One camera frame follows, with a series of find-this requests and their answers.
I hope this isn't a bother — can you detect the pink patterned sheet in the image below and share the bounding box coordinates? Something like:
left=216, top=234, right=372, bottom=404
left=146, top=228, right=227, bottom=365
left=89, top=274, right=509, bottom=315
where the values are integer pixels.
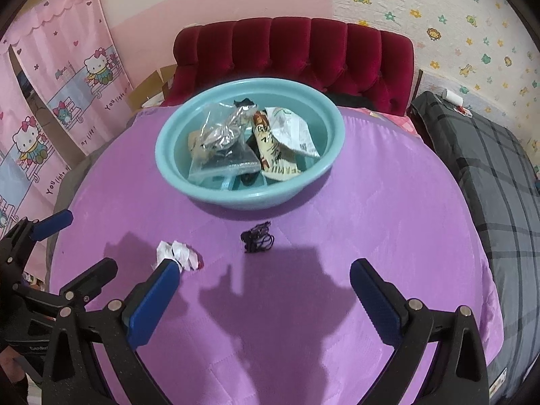
left=367, top=107, right=423, bottom=136

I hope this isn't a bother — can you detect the red tufted sofa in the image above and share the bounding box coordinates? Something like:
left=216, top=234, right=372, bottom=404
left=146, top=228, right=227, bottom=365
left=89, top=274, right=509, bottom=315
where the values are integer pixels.
left=162, top=16, right=415, bottom=116

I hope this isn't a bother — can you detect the teal plastic basin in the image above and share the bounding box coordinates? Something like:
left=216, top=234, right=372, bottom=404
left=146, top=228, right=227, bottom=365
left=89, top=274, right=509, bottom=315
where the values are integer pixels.
left=155, top=78, right=347, bottom=211

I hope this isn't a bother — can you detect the white snack packet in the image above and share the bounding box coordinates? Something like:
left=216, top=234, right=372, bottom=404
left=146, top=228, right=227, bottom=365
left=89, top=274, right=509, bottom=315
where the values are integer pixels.
left=265, top=107, right=321, bottom=158

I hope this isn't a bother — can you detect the silver foil bag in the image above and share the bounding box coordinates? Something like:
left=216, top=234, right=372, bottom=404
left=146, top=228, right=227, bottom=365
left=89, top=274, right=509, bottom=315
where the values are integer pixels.
left=201, top=105, right=254, bottom=153

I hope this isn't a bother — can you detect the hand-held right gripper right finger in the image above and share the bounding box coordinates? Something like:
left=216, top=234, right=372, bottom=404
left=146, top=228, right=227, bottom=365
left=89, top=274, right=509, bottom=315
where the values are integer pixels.
left=350, top=258, right=490, bottom=405

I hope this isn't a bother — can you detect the white tissue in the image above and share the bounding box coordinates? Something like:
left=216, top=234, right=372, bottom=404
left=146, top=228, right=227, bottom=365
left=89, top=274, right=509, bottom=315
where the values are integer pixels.
left=156, top=240, right=201, bottom=273

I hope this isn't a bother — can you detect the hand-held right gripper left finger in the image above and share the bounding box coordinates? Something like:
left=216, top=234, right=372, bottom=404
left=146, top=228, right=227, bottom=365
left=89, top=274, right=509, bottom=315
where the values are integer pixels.
left=42, top=259, right=182, bottom=405

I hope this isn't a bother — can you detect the cardboard box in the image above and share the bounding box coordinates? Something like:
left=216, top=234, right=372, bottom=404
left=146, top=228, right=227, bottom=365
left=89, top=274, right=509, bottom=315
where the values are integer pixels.
left=129, top=64, right=178, bottom=108

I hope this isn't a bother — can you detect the grey plaid blanket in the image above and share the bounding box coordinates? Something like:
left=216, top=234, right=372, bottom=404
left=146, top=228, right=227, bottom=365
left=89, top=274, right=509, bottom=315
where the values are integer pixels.
left=407, top=90, right=540, bottom=397

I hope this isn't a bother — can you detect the dark cloth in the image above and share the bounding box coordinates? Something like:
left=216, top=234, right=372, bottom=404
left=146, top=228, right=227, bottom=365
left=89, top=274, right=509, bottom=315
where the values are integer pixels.
left=327, top=90, right=376, bottom=110

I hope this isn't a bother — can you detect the pink cartoon curtain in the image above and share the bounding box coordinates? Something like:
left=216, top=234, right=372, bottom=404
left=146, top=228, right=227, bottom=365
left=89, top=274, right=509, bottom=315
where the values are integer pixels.
left=0, top=0, right=136, bottom=220

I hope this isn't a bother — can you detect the long beige snack packet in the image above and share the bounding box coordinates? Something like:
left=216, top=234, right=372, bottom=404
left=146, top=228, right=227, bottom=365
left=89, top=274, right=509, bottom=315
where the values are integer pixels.
left=252, top=110, right=302, bottom=181

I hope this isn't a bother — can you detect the black knit glove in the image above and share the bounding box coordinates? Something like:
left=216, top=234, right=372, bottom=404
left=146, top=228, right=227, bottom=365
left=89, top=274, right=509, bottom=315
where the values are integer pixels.
left=233, top=98, right=261, bottom=187

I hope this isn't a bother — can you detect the clear zip bag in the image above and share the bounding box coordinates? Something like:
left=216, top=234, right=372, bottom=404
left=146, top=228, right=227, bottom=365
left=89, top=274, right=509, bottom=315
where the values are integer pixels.
left=188, top=102, right=259, bottom=183

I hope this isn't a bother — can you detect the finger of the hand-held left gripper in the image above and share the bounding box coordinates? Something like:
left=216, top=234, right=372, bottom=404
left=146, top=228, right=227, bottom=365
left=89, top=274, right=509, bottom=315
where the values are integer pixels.
left=8, top=210, right=74, bottom=254
left=12, top=257, right=119, bottom=317

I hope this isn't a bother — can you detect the black hair ties bundle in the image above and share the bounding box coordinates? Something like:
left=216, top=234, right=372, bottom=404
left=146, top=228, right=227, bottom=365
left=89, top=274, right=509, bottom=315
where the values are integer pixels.
left=240, top=221, right=276, bottom=254

